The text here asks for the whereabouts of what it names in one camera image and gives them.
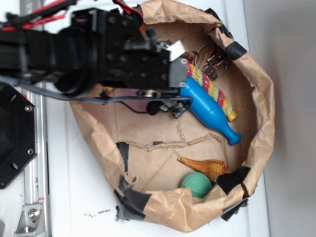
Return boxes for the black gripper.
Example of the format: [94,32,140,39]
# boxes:
[95,11,188,89]

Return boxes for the multicolored twisted rope toy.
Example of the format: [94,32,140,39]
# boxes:
[183,51,237,122]

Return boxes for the blue plastic bottle toy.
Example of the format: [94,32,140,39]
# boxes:
[180,77,241,145]

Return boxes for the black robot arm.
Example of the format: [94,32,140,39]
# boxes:
[0,0,187,97]

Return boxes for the brown paper bag bin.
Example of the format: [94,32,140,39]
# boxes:
[71,0,275,232]

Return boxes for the orange conch seashell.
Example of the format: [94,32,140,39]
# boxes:
[177,157,233,184]

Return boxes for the green dimpled ball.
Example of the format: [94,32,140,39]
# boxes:
[180,172,213,198]

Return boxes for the white tray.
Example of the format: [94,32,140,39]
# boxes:
[47,0,269,237]

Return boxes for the metal key ring bunch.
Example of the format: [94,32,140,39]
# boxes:
[193,43,232,81]

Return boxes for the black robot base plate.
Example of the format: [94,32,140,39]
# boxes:
[0,85,35,190]

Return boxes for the aluminium extrusion rail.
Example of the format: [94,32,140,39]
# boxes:
[19,0,52,237]

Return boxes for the metal corner bracket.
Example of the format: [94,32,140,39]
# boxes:
[14,203,46,237]

